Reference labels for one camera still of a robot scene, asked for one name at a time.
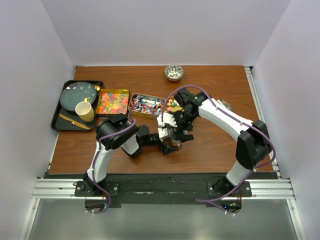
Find metal scoop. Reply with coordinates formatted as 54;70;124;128
217;99;233;112

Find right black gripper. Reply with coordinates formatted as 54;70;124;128
169;111;197;144

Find gold tin of candies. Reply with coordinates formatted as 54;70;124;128
128;93;165;118

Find clear plastic jar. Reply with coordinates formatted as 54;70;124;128
170;138;181;148

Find tin of translucent star candies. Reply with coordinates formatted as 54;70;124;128
95;88;130;118

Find tray of paper stars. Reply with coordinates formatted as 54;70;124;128
164;96;183;113

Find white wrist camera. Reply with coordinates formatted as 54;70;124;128
156;112;177;128
157;127;171;142

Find gold knife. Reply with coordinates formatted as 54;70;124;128
59;113;90;130

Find grey-blue plate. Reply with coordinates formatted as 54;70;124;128
59;81;97;112

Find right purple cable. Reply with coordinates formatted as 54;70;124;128
161;85;277;209

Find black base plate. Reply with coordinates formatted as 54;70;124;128
74;172;253;210

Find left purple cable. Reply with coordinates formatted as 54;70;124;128
91;104;163;214

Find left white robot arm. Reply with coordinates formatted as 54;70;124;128
83;114;182;196

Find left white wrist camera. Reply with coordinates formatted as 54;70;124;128
157;127;171;142

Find yellow cup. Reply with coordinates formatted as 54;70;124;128
75;101;95;123

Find patterned ceramic bowl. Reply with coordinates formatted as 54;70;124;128
164;64;184;82

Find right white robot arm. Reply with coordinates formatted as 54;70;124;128
157;87;274;197

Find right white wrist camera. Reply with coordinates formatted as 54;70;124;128
156;112;177;128

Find gold spoon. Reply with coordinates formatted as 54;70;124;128
94;81;102;92

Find black serving tray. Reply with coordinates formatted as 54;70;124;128
50;80;104;131

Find purple cable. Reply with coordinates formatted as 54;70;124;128
91;104;163;214
161;85;277;209

